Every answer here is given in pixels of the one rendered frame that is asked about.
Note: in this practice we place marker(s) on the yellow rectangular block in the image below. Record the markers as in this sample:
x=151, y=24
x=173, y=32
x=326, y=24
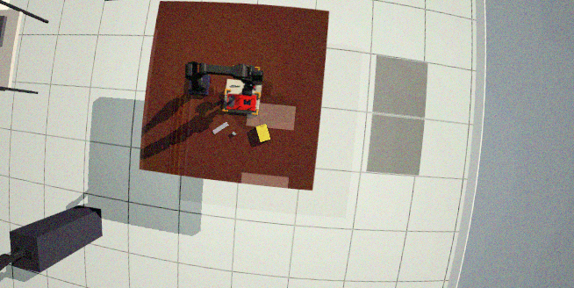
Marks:
x=263, y=132

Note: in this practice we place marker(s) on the beige flat slab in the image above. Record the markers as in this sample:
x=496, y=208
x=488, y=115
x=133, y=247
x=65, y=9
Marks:
x=235, y=87

